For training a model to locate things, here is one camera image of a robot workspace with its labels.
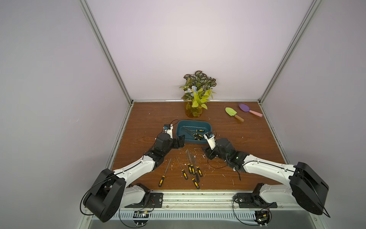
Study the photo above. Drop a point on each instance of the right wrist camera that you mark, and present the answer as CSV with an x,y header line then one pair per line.
x,y
210,138

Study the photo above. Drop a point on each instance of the amber glass vase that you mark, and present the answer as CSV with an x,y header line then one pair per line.
x,y
192,112

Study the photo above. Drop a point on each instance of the right circuit board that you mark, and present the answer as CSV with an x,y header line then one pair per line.
x,y
262,217

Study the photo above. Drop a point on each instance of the circuit board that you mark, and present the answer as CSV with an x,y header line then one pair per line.
x,y
140,218
262,217

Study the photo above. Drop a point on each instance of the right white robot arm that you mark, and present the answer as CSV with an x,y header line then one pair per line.
x,y
298,184

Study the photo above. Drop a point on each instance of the long file yellow handle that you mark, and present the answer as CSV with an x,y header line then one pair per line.
x,y
163,176

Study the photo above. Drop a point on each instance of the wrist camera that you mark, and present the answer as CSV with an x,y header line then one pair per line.
x,y
210,138
168,128

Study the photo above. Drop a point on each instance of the green trowel wooden handle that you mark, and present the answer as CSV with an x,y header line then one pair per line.
x,y
233,113

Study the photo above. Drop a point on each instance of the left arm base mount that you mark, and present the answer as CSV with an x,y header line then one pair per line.
x,y
148,199

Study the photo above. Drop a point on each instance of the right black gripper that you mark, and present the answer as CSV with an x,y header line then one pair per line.
x,y
210,153

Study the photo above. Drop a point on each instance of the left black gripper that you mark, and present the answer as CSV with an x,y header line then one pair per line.
x,y
181,143

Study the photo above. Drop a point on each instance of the teal plastic storage box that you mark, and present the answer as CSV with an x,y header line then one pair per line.
x,y
192,125

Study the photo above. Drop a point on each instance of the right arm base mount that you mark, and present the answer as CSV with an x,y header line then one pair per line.
x,y
253,200

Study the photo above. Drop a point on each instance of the artificial plant bouquet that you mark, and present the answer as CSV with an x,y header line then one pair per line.
x,y
198,88

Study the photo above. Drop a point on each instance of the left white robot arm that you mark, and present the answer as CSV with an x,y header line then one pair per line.
x,y
111,190

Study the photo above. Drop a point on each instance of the left circuit board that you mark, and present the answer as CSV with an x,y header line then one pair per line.
x,y
140,218

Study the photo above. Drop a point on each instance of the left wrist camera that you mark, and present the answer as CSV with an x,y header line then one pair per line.
x,y
168,128

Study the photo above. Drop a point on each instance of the aluminium rail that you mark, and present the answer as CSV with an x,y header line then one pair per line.
x,y
220,199

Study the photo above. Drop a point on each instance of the purple trowel pink handle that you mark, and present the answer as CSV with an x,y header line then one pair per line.
x,y
246,108

